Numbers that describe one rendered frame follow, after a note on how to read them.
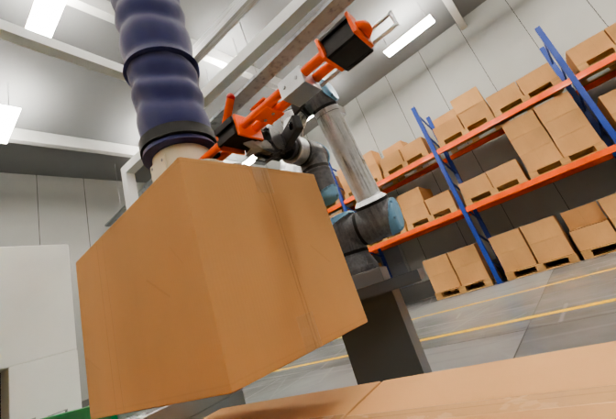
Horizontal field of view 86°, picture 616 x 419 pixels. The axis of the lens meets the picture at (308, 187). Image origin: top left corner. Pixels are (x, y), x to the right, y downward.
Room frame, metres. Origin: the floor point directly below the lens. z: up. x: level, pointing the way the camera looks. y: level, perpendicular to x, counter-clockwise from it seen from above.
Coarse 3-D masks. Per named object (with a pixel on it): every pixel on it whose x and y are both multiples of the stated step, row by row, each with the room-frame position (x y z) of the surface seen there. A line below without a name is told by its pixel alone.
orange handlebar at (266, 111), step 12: (360, 24) 0.51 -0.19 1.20; (312, 60) 0.57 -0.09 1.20; (324, 72) 0.61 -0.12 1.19; (276, 96) 0.64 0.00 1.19; (252, 108) 0.68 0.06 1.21; (264, 108) 0.66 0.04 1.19; (276, 108) 0.69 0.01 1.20; (252, 120) 0.69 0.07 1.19; (264, 120) 0.70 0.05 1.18; (276, 120) 0.72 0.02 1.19; (216, 144) 0.76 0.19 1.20; (204, 156) 0.79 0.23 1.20
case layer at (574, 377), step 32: (576, 352) 0.65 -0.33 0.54; (608, 352) 0.61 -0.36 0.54; (384, 384) 0.84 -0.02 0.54; (416, 384) 0.77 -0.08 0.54; (448, 384) 0.71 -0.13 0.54; (480, 384) 0.66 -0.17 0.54; (512, 384) 0.61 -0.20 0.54; (544, 384) 0.58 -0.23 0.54; (576, 384) 0.54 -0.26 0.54; (608, 384) 0.51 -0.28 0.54; (224, 416) 1.06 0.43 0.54; (256, 416) 0.94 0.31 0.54; (288, 416) 0.85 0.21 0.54; (320, 416) 0.77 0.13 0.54; (352, 416) 0.71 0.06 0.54; (384, 416) 0.66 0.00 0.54; (416, 416) 0.62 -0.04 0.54; (448, 416) 0.58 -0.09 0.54; (480, 416) 0.55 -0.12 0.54; (512, 416) 0.52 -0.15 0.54; (544, 416) 0.49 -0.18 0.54; (576, 416) 0.47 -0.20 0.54; (608, 416) 0.45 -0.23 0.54
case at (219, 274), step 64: (192, 192) 0.54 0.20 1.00; (256, 192) 0.67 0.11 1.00; (128, 256) 0.69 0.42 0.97; (192, 256) 0.55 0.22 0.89; (256, 256) 0.63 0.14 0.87; (320, 256) 0.78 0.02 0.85; (128, 320) 0.71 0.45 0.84; (192, 320) 0.57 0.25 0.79; (256, 320) 0.60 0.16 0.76; (320, 320) 0.72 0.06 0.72; (128, 384) 0.74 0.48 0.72; (192, 384) 0.59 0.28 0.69
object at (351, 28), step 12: (336, 24) 0.52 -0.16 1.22; (348, 24) 0.51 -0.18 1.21; (324, 36) 0.54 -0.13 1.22; (336, 36) 0.53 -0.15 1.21; (348, 36) 0.51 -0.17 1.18; (360, 36) 0.52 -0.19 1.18; (324, 48) 0.55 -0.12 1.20; (336, 48) 0.53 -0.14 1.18; (348, 48) 0.54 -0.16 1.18; (360, 48) 0.55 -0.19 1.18; (324, 60) 0.55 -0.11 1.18; (336, 60) 0.56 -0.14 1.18; (348, 60) 0.57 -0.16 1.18
